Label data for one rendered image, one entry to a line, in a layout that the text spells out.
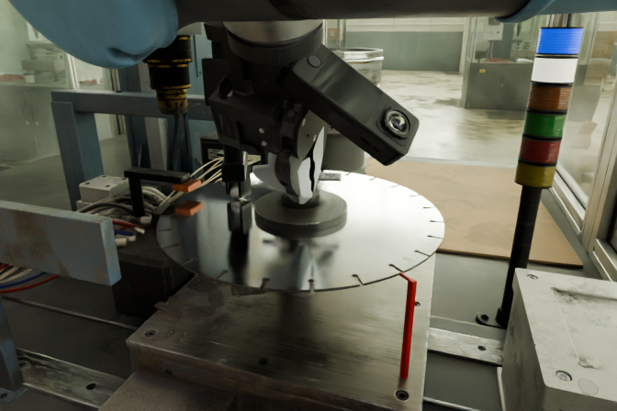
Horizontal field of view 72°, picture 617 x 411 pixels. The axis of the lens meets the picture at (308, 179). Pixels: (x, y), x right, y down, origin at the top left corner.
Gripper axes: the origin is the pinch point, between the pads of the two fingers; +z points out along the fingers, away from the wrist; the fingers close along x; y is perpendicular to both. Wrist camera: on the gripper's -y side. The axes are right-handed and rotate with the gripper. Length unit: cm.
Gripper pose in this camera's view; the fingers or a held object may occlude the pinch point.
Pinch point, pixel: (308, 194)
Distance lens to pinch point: 45.9
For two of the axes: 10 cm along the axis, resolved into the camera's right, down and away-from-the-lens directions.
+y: -9.1, -3.0, 2.8
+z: 0.3, 6.3, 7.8
